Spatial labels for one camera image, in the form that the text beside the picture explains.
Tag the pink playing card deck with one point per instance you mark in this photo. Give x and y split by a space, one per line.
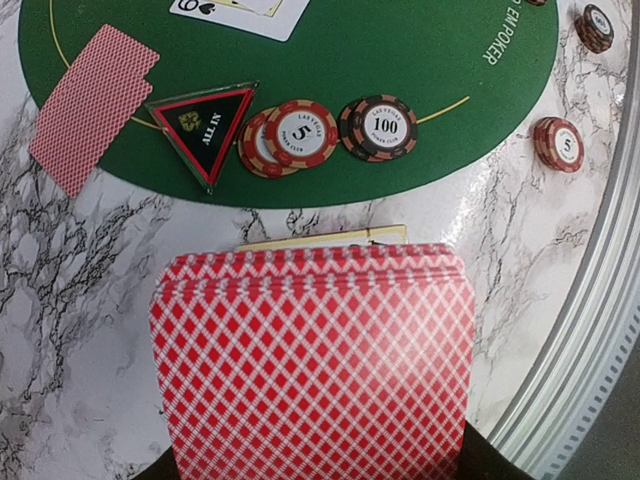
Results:
332 363

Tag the dark chips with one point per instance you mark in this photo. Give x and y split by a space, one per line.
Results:
536 2
378 128

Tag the black triangular all-in button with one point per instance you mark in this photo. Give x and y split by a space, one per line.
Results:
201 126

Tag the nine of spades card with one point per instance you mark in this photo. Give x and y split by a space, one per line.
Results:
272 19

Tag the face-down card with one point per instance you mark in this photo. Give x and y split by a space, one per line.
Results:
90 105

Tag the dark red poker chip stack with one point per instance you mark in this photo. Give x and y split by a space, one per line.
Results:
595 29

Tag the white red card box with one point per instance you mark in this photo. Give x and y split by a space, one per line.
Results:
388 235

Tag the round green poker mat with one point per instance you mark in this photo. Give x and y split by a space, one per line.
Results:
471 71

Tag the front aluminium rail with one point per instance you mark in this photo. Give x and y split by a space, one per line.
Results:
597 327

